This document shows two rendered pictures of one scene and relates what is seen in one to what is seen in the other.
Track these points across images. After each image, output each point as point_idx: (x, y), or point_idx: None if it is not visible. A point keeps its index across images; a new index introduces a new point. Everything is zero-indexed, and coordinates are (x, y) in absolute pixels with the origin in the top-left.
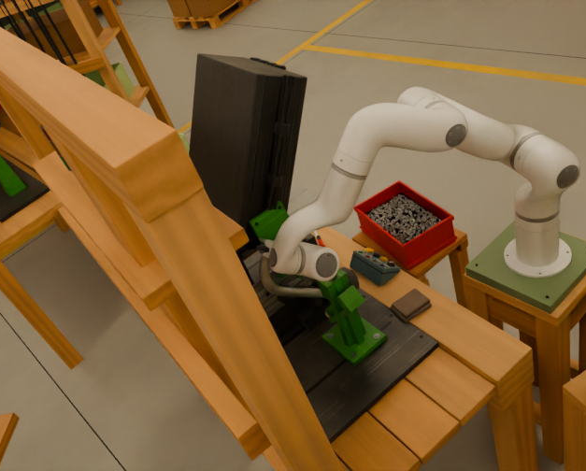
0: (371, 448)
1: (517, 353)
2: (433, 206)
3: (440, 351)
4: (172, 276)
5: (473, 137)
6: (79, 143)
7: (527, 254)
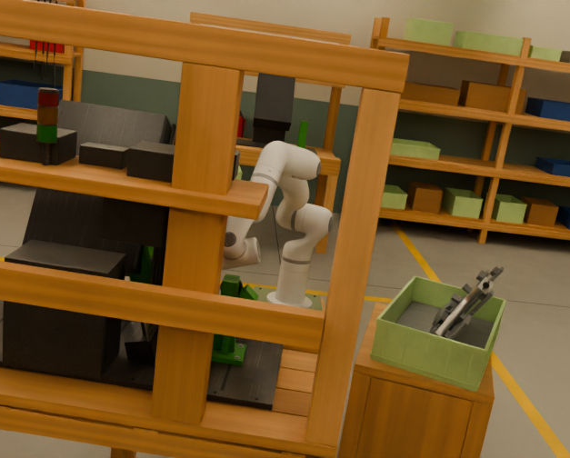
0: (302, 402)
1: None
2: None
3: (286, 350)
4: (374, 141)
5: (302, 184)
6: (344, 51)
7: (293, 293)
